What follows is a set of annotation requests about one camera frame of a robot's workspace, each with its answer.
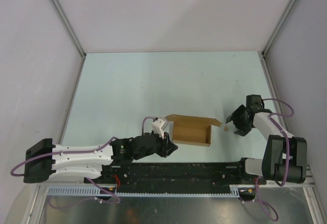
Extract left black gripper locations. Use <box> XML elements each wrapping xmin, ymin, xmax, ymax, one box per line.
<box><xmin>133</xmin><ymin>129</ymin><xmax>178</xmax><ymax>160</ymax></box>

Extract brown cardboard box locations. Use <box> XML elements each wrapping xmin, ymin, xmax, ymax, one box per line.
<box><xmin>165</xmin><ymin>114</ymin><xmax>222</xmax><ymax>147</ymax></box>

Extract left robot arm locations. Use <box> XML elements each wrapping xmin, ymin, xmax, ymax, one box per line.
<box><xmin>23</xmin><ymin>132</ymin><xmax>178</xmax><ymax>184</ymax></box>

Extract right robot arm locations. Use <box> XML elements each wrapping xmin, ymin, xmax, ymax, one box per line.
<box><xmin>226</xmin><ymin>95</ymin><xmax>307</xmax><ymax>186</ymax></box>

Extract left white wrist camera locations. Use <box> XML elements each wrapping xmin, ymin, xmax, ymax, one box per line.
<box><xmin>152</xmin><ymin>117</ymin><xmax>169</xmax><ymax>139</ymax></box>

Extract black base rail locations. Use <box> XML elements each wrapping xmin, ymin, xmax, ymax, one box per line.
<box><xmin>94</xmin><ymin>161</ymin><xmax>256</xmax><ymax>193</ymax></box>

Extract grey slotted cable duct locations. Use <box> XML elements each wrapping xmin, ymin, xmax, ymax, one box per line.
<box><xmin>46</xmin><ymin>186</ymin><xmax>240</xmax><ymax>198</ymax></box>

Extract aluminium frame rail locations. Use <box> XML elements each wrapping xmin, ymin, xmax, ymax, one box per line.
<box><xmin>304</xmin><ymin>166</ymin><xmax>315</xmax><ymax>185</ymax></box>

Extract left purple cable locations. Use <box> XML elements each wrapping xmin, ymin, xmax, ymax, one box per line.
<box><xmin>10</xmin><ymin>116</ymin><xmax>158</xmax><ymax>209</ymax></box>

